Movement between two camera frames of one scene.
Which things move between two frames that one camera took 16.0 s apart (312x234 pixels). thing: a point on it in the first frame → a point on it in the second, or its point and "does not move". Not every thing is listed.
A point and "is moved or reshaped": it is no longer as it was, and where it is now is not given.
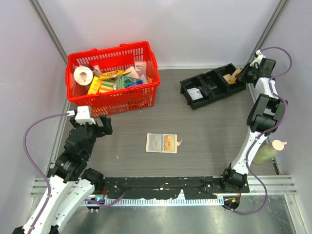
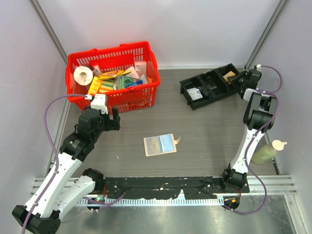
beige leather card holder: [162, 143] is moved or reshaped
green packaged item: [122, 82] does not move
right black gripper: [241, 74] → [234, 78]
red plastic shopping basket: [113, 80] does not move
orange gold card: [169, 143] → [230, 73]
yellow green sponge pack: [107, 85] does not move
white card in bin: [195, 93] does not move
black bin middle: [216, 85] does not move
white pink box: [141, 68] does not move
